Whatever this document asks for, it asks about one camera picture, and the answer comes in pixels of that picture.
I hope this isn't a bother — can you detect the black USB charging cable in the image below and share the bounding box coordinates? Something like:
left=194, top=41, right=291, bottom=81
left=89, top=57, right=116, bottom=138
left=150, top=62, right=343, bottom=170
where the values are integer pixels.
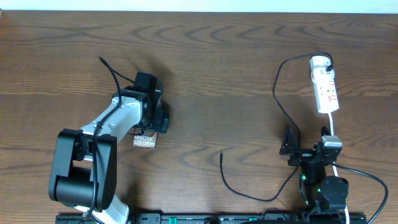
left=219, top=52, right=335, bottom=203

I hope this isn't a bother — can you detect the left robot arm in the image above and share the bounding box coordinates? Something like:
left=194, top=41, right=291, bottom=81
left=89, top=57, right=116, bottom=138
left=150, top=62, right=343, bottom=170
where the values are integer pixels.
left=48, top=72, right=169, bottom=223

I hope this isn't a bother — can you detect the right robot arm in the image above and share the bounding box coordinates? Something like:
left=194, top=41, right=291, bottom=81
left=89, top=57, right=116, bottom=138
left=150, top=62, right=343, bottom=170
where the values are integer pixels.
left=279, top=126, right=349, bottom=223

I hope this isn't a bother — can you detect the white charger plug adapter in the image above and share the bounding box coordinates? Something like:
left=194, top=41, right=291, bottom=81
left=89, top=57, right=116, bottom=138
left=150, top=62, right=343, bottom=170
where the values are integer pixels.
left=310, top=55, right=331, bottom=70

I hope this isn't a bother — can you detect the white power strip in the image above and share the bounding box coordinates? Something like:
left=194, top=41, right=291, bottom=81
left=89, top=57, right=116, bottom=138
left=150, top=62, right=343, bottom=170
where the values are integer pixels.
left=311, top=67, right=339, bottom=114

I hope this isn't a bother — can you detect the white power strip cord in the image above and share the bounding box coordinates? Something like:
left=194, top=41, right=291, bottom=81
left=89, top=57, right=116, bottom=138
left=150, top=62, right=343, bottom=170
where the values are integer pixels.
left=327, top=112, right=351, bottom=224

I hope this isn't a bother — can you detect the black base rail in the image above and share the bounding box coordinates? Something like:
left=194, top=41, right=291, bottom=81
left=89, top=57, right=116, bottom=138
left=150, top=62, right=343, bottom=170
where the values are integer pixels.
left=55, top=211, right=367, bottom=224

